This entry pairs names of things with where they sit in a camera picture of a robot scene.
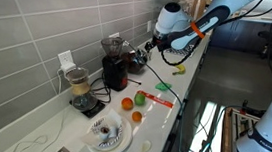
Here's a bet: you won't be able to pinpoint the glass pour-over carafe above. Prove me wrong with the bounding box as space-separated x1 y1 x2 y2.
61 65 102 115

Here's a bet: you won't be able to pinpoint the white paper filter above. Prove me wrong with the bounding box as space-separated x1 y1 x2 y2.
82 105 126 149

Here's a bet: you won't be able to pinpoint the green packet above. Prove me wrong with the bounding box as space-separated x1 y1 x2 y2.
154 81 173 92

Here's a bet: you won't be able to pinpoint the thin white cable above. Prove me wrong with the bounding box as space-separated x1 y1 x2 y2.
11 106 67 152

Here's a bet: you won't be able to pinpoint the red flat strip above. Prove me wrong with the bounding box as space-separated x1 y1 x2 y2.
136 89 176 110

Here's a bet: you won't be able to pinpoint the red-orange round fruit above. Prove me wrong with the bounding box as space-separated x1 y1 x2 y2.
120 97 135 112

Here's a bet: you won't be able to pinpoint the white power plug with cord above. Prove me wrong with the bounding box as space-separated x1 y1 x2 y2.
55 62 78 96

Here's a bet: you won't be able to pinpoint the checkered dish mat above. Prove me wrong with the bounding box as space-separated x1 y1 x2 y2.
163 42 195 58

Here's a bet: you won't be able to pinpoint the striped patterned bowl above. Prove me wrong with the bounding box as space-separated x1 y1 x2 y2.
88 116 126 152

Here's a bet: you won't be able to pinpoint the black grinder power cords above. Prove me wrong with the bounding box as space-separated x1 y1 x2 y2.
89 76 115 105

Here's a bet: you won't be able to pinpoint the small orange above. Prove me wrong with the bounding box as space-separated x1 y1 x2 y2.
131 110 144 124

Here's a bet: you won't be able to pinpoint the white wall outlet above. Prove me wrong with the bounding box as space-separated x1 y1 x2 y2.
55 48 76 70
146 20 153 33

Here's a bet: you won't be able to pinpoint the white plate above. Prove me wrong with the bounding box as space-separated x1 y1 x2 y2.
86 113 135 152

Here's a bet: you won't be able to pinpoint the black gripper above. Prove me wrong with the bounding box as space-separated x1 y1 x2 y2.
143 36 168 55

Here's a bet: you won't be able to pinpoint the teal cable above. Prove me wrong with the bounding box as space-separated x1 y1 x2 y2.
176 99 226 152

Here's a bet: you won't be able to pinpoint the black coffee grinder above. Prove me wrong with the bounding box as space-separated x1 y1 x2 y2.
96 35 134 93

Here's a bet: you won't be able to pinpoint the green apple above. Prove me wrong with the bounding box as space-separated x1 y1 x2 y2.
133 91 147 107

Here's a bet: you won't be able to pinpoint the wooden cart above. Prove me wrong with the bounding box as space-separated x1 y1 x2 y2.
219 106 252 152

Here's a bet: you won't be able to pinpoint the yellow banana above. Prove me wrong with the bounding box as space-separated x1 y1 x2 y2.
171 63 187 78

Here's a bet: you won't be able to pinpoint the black coffee scale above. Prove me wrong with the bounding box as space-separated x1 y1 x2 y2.
68 98 106 121

